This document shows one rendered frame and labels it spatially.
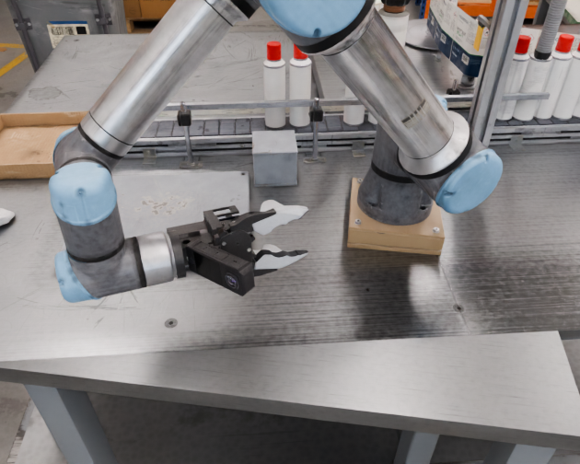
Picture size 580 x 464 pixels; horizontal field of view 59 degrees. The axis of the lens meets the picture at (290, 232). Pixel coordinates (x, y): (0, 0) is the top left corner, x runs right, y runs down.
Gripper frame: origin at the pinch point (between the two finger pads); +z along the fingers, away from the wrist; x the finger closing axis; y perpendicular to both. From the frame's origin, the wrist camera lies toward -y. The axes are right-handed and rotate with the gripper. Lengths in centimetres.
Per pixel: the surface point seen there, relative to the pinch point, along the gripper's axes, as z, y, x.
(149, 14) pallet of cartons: 32, 400, 22
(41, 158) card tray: -41, 69, 7
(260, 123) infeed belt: 12, 57, 2
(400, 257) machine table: 22.9, 6.3, 14.1
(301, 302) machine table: 0.8, 2.6, 15.6
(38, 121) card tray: -41, 87, 3
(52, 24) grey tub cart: -38, 261, 5
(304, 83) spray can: 21, 49, -9
